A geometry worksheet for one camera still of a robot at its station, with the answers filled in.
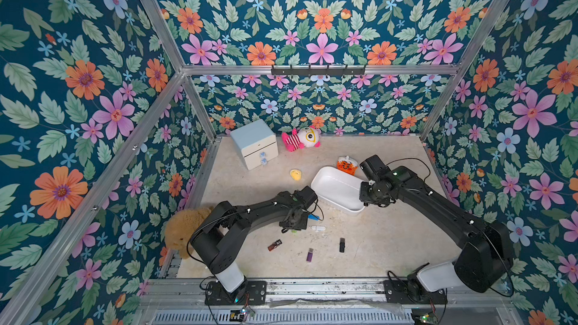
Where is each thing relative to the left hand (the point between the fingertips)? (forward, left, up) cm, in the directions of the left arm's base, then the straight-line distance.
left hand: (301, 224), depth 88 cm
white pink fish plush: (+42, -4, +6) cm, 43 cm away
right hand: (+4, -24, +12) cm, 27 cm away
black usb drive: (-9, -15, -1) cm, 17 cm away
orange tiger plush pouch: (+25, -23, +5) cm, 34 cm away
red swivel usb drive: (-7, +11, 0) cm, 13 cm away
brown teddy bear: (-6, +38, +19) cm, 43 cm away
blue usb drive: (-2, -4, +10) cm, 11 cm away
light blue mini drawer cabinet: (+33, +18, +14) cm, 40 cm away
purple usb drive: (-12, -2, -1) cm, 12 cm away
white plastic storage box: (+15, -18, 0) cm, 23 cm away
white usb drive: (-2, -7, -1) cm, 7 cm away
